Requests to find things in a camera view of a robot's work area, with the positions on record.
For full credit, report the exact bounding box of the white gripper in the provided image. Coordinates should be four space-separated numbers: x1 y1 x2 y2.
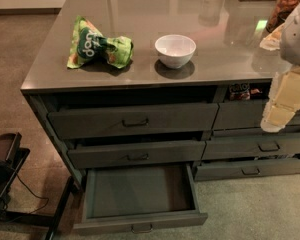
259 3 300 133

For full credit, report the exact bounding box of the green rice chip bag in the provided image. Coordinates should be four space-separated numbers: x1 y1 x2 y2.
67 16 133 69

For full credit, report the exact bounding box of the snack bag in drawer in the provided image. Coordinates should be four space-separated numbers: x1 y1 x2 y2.
229 83 250 101

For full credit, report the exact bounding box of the top right grey drawer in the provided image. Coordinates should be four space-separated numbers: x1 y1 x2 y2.
213 99 300 130

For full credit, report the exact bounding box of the top left grey drawer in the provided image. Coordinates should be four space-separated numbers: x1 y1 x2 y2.
48 103 218 139

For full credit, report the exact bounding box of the bottom right grey drawer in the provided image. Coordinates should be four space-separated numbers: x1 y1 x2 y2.
194 158 300 181

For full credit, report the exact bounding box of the middle left grey drawer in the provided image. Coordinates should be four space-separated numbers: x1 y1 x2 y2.
68 140 205 169

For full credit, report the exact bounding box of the open bottom left drawer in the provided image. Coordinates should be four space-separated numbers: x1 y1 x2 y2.
74 164 208 235

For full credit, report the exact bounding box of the glass snack jar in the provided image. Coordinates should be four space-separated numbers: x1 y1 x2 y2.
266 0 300 33

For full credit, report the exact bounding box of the white ceramic bowl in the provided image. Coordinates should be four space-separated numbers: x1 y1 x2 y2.
155 34 196 69

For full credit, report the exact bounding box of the grey kitchen island cabinet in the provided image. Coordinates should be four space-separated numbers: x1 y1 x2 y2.
21 0 300 181

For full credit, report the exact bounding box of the black cable on floor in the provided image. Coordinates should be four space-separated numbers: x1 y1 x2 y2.
3 173 50 222

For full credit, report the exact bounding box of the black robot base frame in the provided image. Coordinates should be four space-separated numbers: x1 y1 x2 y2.
0 133 77 240

